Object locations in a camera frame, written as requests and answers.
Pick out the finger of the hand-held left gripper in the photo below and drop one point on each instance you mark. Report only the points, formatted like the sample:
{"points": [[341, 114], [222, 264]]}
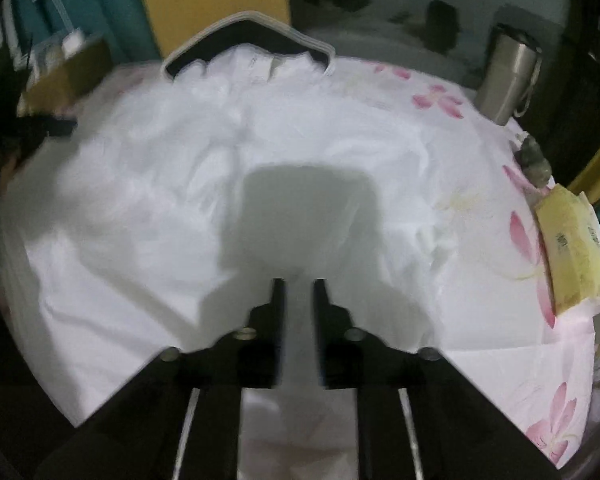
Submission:
{"points": [[50, 127]]}

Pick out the white shirt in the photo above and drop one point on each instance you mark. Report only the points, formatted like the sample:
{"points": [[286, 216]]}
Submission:
{"points": [[180, 160]]}

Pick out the cardboard box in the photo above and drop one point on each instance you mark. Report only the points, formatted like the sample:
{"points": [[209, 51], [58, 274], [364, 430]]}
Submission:
{"points": [[65, 72]]}

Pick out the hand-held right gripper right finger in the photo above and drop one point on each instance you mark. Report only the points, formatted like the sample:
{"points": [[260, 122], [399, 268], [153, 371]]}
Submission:
{"points": [[320, 320]]}

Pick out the pink floral tablecloth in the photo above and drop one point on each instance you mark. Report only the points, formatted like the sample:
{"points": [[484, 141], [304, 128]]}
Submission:
{"points": [[505, 360]]}

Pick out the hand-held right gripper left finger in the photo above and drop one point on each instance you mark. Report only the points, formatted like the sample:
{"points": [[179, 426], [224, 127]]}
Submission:
{"points": [[279, 320]]}

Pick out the white clothes hanger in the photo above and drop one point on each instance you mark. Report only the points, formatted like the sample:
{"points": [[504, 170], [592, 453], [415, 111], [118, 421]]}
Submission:
{"points": [[207, 32]]}

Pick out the yellow tissue pack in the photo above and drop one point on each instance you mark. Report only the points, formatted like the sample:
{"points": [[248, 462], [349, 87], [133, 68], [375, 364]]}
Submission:
{"points": [[575, 255]]}

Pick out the grey-green stone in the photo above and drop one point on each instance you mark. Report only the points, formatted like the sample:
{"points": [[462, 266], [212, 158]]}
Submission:
{"points": [[532, 160]]}

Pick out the stainless steel tumbler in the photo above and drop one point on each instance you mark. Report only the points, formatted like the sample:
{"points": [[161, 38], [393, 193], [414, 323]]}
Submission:
{"points": [[505, 75]]}

